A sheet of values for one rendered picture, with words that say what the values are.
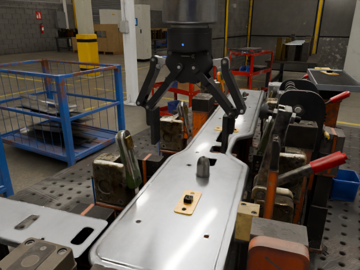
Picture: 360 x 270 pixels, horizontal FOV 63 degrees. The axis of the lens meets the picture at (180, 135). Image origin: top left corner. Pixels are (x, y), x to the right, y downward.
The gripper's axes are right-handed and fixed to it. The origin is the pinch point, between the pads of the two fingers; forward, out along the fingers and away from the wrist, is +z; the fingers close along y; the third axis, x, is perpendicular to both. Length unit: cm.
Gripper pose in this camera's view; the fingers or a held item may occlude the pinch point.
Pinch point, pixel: (188, 141)
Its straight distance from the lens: 55.5
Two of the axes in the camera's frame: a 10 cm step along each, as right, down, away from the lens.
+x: -3.1, 3.4, -8.9
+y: -9.5, -1.1, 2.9
